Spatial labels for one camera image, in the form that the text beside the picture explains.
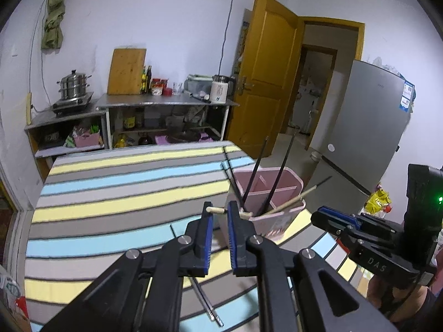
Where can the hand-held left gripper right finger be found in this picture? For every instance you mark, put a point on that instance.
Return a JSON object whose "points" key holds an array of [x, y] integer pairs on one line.
{"points": [[234, 245]]}

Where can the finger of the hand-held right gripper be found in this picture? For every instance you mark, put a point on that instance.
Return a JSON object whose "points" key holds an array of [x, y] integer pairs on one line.
{"points": [[341, 216], [327, 224]]}

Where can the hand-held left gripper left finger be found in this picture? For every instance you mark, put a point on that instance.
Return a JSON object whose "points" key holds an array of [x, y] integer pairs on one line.
{"points": [[207, 245]]}

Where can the wooden chopstick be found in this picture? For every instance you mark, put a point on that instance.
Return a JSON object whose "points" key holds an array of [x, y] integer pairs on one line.
{"points": [[218, 210], [294, 197]]}

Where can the pink utensil holder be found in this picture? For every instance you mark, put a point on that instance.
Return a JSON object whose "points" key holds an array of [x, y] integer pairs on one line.
{"points": [[277, 221]]}

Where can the person's right hand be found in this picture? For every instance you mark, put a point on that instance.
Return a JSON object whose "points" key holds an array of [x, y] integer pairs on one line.
{"points": [[415, 301]]}

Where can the yellow snack bag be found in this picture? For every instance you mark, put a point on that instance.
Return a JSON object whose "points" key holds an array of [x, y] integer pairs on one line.
{"points": [[379, 204]]}

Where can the grey refrigerator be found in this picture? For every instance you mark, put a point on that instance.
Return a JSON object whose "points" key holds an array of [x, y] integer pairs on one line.
{"points": [[367, 128]]}

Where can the striped tablecloth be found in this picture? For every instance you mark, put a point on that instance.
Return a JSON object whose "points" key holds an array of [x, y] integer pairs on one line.
{"points": [[121, 193]]}

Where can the long steel counter table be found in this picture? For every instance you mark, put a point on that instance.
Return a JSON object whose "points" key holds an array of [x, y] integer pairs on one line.
{"points": [[166, 102]]}

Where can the white electric kettle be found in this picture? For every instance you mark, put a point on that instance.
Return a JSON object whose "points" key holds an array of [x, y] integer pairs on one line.
{"points": [[219, 91]]}

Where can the yellow wooden door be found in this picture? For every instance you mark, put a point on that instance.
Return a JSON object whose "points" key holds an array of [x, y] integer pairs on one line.
{"points": [[266, 76]]}

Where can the clear storage box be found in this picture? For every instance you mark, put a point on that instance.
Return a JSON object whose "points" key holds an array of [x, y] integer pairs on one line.
{"points": [[197, 86]]}

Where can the pink basket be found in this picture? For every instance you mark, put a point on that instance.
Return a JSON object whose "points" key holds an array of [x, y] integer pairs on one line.
{"points": [[86, 140]]}

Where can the glass cup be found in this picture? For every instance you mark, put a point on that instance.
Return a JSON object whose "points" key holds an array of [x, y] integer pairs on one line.
{"points": [[177, 88]]}

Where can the red sauce jars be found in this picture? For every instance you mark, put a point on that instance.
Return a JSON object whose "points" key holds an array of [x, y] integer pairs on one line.
{"points": [[159, 88]]}

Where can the dark oil bottle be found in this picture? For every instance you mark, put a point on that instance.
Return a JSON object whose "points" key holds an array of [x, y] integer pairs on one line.
{"points": [[146, 81]]}

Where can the wooden cutting board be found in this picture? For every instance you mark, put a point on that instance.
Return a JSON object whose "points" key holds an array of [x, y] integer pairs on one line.
{"points": [[126, 72]]}

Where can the small steel shelf table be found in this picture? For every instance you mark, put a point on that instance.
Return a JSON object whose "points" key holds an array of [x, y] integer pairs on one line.
{"points": [[62, 121]]}

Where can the induction cooker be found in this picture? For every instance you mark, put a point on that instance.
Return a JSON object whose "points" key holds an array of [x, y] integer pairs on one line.
{"points": [[72, 105]]}

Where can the steel steamer pot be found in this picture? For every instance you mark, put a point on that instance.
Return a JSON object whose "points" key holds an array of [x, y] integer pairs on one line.
{"points": [[73, 86]]}

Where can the green hanging cloth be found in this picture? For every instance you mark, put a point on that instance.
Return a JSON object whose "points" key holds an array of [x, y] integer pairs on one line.
{"points": [[53, 17]]}

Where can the yellow door frame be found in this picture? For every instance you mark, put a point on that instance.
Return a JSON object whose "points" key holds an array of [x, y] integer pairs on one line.
{"points": [[335, 24]]}

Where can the yellow wall power strip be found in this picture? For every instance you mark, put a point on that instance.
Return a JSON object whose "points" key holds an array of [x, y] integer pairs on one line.
{"points": [[29, 109]]}

